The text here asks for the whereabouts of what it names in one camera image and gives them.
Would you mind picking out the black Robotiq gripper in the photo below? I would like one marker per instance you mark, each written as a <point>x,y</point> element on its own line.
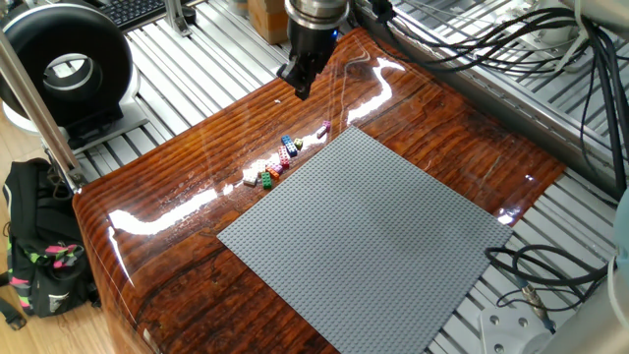
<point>312,46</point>

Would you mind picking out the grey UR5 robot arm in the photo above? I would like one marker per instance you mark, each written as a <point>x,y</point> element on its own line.
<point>317,12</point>

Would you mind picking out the magenta square Lego brick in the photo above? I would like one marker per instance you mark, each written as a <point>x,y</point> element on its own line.
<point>326,125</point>

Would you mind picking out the small white Lego brick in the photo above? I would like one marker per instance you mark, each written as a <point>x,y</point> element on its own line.
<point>321,132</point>

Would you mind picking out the lime green Lego brick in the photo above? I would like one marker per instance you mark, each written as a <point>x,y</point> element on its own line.
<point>298,143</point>

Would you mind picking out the long blue Lego brick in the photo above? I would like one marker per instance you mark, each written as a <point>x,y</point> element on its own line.
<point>289,146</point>

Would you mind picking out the long red Lego brick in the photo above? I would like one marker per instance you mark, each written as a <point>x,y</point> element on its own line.
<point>284,157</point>

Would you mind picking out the light pink Lego brick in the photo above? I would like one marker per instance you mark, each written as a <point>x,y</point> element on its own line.
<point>276,168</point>

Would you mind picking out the thin orange Lego brick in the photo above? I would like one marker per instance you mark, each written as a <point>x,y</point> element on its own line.
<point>271,172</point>

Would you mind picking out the dark green Lego brick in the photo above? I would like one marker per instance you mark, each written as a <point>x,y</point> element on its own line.
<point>266,180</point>

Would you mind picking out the grey Lego baseplate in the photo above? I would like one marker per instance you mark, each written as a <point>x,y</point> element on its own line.
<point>363,236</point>

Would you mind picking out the brown cardboard box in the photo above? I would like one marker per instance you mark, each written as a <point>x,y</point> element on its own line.
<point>268,22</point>

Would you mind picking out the black keyboard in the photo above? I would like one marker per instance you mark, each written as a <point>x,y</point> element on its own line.
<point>132,12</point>

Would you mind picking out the white plastic housing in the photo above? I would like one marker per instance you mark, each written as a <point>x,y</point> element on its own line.
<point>545,39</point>

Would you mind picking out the short aluminium bracket post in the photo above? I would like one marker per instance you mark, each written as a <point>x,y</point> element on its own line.
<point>174,17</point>

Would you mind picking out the white fan base plate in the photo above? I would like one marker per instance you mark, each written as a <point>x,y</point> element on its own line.
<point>131,98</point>

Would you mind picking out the grey metal rail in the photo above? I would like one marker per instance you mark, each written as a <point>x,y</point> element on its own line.
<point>491,96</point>

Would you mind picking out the aluminium frame post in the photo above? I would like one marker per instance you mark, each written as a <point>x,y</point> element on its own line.
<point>34,113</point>

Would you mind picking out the grey robot mount plate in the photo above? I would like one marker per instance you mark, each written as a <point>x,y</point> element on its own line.
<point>508,334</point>

